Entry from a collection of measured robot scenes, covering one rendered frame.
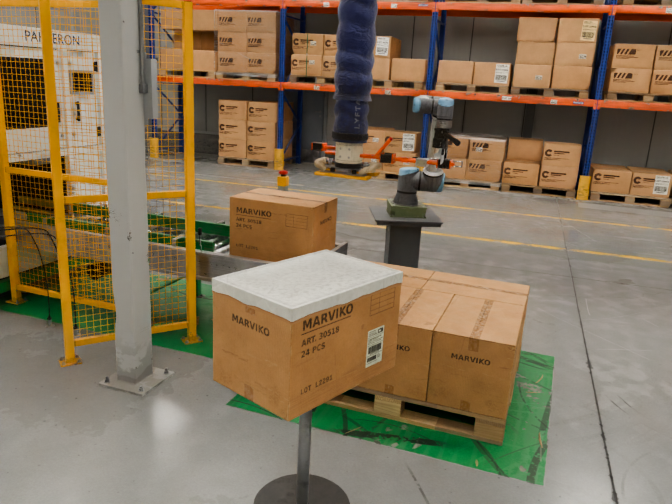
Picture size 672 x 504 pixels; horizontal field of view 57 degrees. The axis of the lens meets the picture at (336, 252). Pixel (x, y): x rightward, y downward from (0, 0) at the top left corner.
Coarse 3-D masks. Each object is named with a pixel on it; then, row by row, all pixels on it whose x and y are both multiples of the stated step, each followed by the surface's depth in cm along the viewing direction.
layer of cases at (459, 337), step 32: (416, 288) 365; (448, 288) 368; (480, 288) 371; (512, 288) 375; (416, 320) 316; (448, 320) 318; (480, 320) 321; (512, 320) 323; (416, 352) 311; (448, 352) 305; (480, 352) 299; (512, 352) 293; (384, 384) 322; (416, 384) 315; (448, 384) 309; (480, 384) 303; (512, 384) 333
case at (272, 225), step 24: (264, 192) 419; (288, 192) 423; (240, 216) 399; (264, 216) 393; (288, 216) 387; (312, 216) 380; (336, 216) 418; (240, 240) 404; (264, 240) 397; (288, 240) 391; (312, 240) 384
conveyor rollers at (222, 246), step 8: (80, 216) 494; (88, 216) 499; (160, 232) 460; (168, 232) 467; (176, 232) 463; (184, 232) 471; (208, 240) 454; (216, 240) 448; (224, 240) 445; (216, 248) 432; (224, 248) 426
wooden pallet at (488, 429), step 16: (336, 400) 337; (352, 400) 338; (384, 400) 324; (400, 400) 320; (416, 400) 317; (384, 416) 326; (400, 416) 324; (416, 416) 325; (432, 416) 326; (480, 416) 306; (448, 432) 315; (464, 432) 313; (480, 432) 309; (496, 432) 306
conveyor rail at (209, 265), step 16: (16, 224) 449; (32, 224) 444; (32, 240) 448; (96, 240) 427; (176, 256) 406; (208, 256) 396; (224, 256) 392; (240, 256) 393; (160, 272) 413; (176, 272) 408; (208, 272) 400; (224, 272) 395
